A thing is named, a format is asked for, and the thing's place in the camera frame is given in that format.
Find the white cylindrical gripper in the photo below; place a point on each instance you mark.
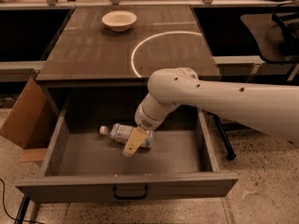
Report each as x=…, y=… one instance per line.
x=143, y=120

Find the blue plastic water bottle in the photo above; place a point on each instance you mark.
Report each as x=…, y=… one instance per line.
x=120, y=133

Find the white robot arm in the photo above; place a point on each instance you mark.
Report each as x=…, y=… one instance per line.
x=270, y=109

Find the open grey top drawer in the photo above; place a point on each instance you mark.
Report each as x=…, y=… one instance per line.
x=83, y=166

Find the grey cabinet with counter top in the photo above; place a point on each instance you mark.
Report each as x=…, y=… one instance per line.
x=89, y=53

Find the brown cardboard box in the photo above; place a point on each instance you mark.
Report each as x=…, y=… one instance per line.
x=30, y=123

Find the white ceramic bowl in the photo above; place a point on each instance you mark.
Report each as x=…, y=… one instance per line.
x=119, y=20

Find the black drawer handle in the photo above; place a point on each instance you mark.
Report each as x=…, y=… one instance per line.
x=130, y=193

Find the black metal table leg frame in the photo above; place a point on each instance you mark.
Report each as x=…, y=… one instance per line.
x=222, y=129

